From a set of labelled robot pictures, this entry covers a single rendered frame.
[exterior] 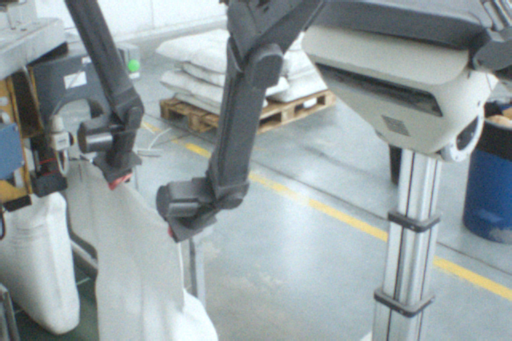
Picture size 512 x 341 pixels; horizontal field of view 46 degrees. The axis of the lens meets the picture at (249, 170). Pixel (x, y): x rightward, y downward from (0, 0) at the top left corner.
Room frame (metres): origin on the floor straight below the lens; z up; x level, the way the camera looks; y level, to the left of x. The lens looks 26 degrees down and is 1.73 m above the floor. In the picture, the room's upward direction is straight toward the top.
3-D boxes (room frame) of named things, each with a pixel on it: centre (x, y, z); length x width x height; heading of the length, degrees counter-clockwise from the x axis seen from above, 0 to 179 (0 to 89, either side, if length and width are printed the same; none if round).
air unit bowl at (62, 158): (1.34, 0.45, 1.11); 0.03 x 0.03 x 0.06
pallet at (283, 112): (4.66, -0.01, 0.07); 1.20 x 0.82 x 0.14; 135
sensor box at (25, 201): (1.31, 0.57, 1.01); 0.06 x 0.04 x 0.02; 133
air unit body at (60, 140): (1.34, 0.45, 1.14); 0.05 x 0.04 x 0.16; 133
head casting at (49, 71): (1.54, 0.51, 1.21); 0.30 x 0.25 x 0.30; 43
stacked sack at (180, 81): (4.59, 0.33, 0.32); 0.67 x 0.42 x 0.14; 137
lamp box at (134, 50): (1.56, 0.32, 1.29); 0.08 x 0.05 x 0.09; 43
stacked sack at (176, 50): (4.59, 0.34, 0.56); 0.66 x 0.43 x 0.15; 130
